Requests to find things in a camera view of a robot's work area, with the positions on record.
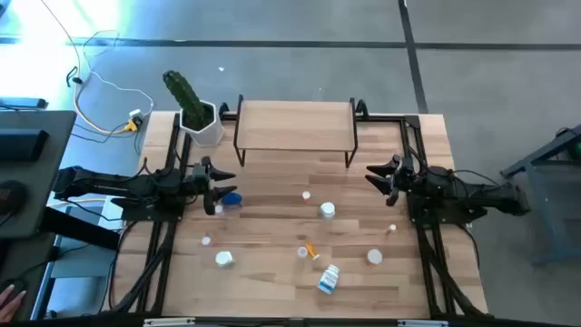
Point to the silver metal bracket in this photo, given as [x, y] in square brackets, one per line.
[422, 323]
[169, 322]

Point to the round black object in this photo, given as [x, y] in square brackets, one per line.
[11, 197]

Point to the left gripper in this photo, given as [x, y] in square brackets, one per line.
[209, 206]

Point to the green cactus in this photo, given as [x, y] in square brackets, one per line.
[184, 97]

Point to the small white plastic bottle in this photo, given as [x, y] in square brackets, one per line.
[302, 252]

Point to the slim vial white cap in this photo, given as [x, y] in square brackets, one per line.
[391, 228]

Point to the blue-grey metal cart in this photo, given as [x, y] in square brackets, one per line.
[544, 150]

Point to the small amber vial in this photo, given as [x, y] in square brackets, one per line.
[306, 195]

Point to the person's hand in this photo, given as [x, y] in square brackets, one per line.
[9, 303]

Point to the wooden shelf black metal frame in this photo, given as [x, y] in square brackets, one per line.
[295, 125]

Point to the long amber vial white cap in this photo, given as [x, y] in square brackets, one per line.
[312, 251]

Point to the black aluminium table frame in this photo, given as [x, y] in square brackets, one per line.
[411, 121]

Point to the large white plastic bottle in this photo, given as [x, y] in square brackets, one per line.
[327, 210]

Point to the Tums bottle blue cap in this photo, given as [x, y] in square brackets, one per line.
[232, 200]

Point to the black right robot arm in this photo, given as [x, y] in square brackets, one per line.
[476, 193]

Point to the wide amber bottle white cap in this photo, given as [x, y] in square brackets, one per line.
[374, 256]

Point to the white bottle blue label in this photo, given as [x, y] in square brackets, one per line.
[329, 279]

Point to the dark flat device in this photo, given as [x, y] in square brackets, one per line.
[22, 103]

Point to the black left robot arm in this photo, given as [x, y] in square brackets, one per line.
[136, 184]

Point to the white hexagonal plant pot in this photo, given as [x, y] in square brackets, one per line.
[209, 132]

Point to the white power adapter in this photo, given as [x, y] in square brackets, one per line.
[135, 113]

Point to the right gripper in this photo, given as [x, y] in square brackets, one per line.
[399, 179]

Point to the dark grey desk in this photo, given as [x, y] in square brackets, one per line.
[59, 181]

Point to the black computer mouse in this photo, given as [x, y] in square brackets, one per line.
[18, 285]

